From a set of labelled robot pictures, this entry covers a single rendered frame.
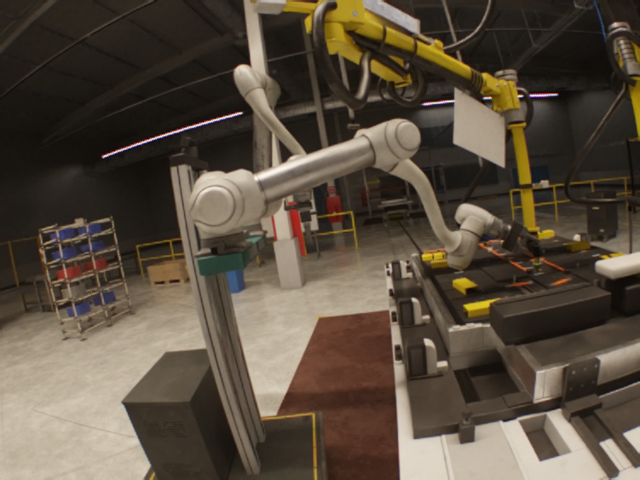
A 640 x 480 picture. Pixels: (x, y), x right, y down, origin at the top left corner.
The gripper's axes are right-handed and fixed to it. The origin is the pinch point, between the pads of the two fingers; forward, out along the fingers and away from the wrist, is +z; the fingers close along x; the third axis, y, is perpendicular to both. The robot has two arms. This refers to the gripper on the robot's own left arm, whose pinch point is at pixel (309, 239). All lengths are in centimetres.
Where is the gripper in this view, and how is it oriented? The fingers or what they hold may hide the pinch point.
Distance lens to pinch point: 158.2
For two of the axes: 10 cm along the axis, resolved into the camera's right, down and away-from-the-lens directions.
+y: 9.9, -1.6, 0.1
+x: -0.3, -1.1, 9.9
